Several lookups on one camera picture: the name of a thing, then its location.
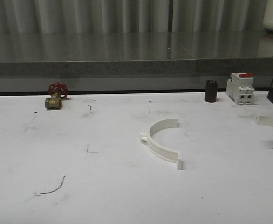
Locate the white half pipe clamp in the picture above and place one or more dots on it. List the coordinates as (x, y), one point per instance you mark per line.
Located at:
(263, 120)
(162, 152)

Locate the white circuit breaker red switch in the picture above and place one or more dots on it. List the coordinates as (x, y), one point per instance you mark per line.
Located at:
(239, 88)

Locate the brass valve with red handwheel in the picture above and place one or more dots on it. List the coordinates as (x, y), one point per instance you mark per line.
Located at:
(57, 92)

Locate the grey stone counter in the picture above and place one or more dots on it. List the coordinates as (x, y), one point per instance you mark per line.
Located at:
(132, 62)

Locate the dark brown cylindrical capacitor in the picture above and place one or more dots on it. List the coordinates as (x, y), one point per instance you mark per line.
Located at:
(211, 90)

